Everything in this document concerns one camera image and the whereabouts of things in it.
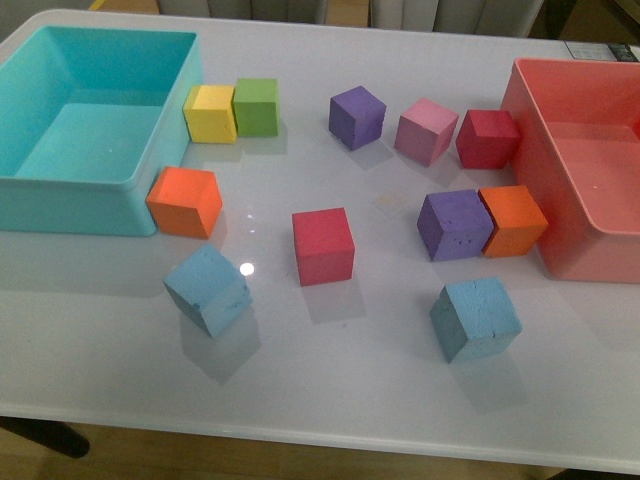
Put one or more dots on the orange foam cube left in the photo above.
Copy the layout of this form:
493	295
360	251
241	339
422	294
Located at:
185	202

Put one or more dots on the pink plastic bin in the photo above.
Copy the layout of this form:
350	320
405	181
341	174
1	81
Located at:
579	158

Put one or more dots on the light blue foam cube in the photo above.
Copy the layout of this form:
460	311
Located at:
474	319
209	290

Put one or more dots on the grey chair right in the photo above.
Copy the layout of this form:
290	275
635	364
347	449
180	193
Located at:
506	18

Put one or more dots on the orange foam cube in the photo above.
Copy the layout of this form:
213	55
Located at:
185	202
517	218

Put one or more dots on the green foam cube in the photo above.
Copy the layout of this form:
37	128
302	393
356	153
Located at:
256	107

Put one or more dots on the dark red foam cube far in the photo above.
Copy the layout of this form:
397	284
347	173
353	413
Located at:
487	139

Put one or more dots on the grey chair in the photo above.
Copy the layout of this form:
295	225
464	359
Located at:
506	18
291	11

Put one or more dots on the orange foam cube right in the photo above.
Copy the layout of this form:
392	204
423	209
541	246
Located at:
517	218

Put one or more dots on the purple foam cube near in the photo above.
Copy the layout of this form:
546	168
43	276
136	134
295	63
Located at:
454	225

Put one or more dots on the teal plastic bin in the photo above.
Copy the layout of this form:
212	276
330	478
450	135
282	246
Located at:
89	118

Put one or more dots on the table label sticker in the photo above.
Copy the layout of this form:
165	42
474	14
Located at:
614	52

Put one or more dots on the red foam cube centre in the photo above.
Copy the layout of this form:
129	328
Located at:
324	246

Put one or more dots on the purple foam cube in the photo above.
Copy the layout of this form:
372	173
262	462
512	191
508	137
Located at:
356	117
454	225

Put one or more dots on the purple foam cube far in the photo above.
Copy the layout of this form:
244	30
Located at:
356	117

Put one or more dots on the grey chair left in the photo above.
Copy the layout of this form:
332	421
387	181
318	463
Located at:
291	11

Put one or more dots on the pink foam cube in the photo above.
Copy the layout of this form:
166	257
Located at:
425	131

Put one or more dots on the yellow foam cube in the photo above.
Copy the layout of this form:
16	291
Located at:
209	114

